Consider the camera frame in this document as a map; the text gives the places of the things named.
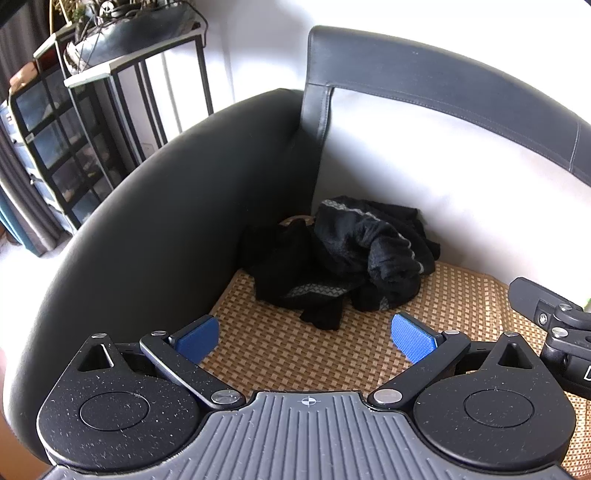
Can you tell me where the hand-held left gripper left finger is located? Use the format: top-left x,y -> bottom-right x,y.
74,315 -> 248,411

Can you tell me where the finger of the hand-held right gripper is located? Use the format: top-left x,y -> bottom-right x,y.
509,277 -> 591,334

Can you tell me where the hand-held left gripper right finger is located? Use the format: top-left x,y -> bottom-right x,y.
367,313 -> 539,411

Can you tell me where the black sweater with grey band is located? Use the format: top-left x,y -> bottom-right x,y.
238,196 -> 441,331

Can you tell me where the woven tan seat mat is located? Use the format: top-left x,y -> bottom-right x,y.
201,261 -> 591,478

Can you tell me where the black leather sofa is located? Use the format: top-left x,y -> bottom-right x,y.
2,25 -> 591,467

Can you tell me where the white sofa back cushion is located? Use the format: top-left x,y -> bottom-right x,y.
318,85 -> 591,306

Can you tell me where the teal curtain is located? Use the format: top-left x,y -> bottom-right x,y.
0,187 -> 28,247

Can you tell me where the black grid storage cabinet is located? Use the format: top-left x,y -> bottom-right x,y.
8,60 -> 127,232

